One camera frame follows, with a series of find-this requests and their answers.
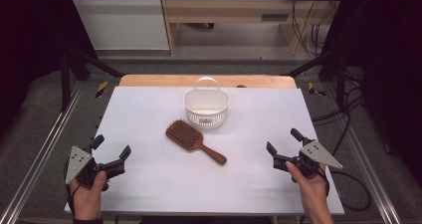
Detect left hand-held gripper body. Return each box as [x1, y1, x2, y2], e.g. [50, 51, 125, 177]
[64, 144, 126, 188]

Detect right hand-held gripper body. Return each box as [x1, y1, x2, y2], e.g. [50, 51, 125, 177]
[272, 137, 344, 180]

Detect brown wooden hairbrush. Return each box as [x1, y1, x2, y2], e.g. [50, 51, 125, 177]
[164, 118, 228, 166]

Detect white plastic basket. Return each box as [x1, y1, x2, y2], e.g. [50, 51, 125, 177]
[183, 77, 231, 130]

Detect person's left hand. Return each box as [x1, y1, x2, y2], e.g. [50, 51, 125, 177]
[69, 170, 109, 221]

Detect person's right hand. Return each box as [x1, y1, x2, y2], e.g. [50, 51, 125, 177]
[286, 161, 329, 208]

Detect yellow black tape strip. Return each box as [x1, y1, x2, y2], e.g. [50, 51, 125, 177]
[95, 81, 109, 99]
[307, 82, 327, 98]

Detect black metal stand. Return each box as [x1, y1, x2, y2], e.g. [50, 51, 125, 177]
[59, 47, 125, 112]
[281, 48, 348, 112]

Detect wooden table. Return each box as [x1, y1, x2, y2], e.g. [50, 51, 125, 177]
[118, 74, 298, 89]

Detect black curtain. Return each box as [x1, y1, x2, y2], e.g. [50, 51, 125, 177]
[0, 0, 98, 142]
[321, 0, 422, 187]

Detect white cabinet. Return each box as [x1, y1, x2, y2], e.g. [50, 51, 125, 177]
[65, 0, 170, 51]

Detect light wooden desk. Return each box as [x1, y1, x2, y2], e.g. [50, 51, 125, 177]
[158, 0, 346, 57]

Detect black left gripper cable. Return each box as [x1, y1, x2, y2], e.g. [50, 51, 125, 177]
[63, 162, 83, 209]

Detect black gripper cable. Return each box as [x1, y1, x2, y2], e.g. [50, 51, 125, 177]
[63, 162, 83, 209]
[317, 169, 372, 213]

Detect aluminium rail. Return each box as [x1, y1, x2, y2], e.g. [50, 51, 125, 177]
[0, 80, 85, 224]
[322, 83, 403, 224]

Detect black floor cables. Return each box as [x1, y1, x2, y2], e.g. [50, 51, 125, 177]
[312, 69, 366, 157]

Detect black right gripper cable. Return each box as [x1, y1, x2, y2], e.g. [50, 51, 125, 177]
[317, 169, 372, 213]

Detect cables under desk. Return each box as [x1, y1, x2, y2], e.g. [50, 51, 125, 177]
[289, 0, 339, 58]

